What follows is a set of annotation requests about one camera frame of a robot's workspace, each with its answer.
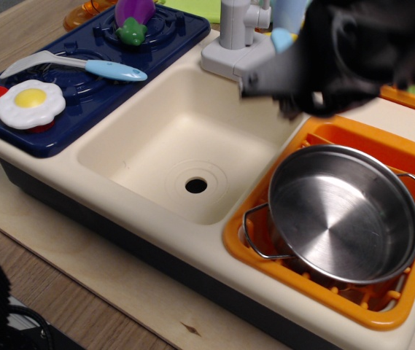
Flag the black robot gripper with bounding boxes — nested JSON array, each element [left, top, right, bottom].
[[241, 1, 415, 119]]

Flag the grey toy faucet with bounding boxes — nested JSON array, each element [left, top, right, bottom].
[[201, 0, 275, 81]]

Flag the black braided cable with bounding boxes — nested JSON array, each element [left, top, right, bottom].
[[6, 306, 53, 350]]

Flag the white toy fried egg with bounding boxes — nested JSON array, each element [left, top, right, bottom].
[[0, 79, 66, 130]]

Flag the orange dish drainer basket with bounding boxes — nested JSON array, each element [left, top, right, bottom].
[[223, 117, 415, 331]]

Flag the blue handled grey spoon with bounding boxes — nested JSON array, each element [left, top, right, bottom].
[[0, 50, 148, 82]]

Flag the steel pan with handles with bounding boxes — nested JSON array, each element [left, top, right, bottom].
[[263, 144, 415, 284]]

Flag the orange transparent plastic lid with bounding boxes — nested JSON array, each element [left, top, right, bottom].
[[63, 0, 117, 31]]

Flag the orange wire dish rack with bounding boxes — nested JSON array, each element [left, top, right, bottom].
[[380, 85, 415, 109]]

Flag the black metal base plate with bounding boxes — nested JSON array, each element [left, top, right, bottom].
[[12, 327, 84, 350]]

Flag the cream toy sink unit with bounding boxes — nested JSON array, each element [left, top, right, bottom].
[[0, 46, 415, 349]]

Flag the purple toy eggplant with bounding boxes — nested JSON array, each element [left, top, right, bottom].
[[115, 0, 155, 46]]

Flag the navy blue toy stove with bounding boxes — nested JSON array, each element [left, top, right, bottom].
[[0, 5, 210, 158]]

